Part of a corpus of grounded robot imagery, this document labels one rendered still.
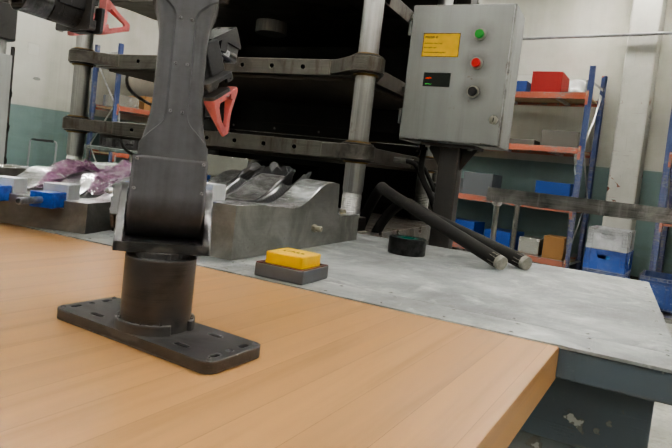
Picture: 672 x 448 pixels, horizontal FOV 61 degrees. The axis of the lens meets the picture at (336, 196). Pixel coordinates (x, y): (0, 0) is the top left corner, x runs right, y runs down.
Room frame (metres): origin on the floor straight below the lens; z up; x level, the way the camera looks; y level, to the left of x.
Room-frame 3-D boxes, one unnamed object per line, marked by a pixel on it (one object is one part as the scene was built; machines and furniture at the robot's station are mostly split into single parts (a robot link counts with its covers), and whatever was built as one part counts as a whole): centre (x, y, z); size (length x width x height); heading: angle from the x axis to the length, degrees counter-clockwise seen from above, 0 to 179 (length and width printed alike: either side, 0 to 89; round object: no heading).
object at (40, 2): (1.00, 0.56, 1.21); 0.07 x 0.06 x 0.07; 149
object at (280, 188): (1.18, 0.18, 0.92); 0.35 x 0.16 x 0.09; 154
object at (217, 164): (2.15, 0.31, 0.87); 0.50 x 0.27 x 0.17; 154
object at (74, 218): (1.27, 0.52, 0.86); 0.50 x 0.26 x 0.11; 172
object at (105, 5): (1.11, 0.48, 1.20); 0.09 x 0.07 x 0.07; 149
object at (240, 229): (1.19, 0.16, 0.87); 0.50 x 0.26 x 0.14; 154
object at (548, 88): (7.07, -1.96, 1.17); 2.06 x 0.65 x 2.34; 54
